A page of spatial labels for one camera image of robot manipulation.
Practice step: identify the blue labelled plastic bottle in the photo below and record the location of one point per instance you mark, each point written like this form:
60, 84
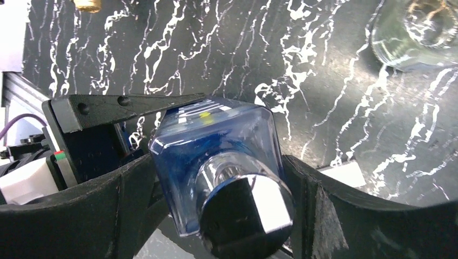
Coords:
219, 165

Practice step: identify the gold-capped red wine bottle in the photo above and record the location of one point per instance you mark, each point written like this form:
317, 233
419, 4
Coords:
91, 6

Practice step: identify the small white box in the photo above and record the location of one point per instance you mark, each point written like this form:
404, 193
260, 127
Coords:
348, 173

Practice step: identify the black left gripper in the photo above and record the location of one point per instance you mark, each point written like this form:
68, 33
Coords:
111, 216

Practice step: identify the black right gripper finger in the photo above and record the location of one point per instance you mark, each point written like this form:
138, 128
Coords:
334, 220

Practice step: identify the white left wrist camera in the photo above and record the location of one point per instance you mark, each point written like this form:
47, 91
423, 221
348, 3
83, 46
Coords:
29, 182

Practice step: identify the clear glass corked bottle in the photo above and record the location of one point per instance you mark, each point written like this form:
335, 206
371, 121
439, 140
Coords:
416, 35

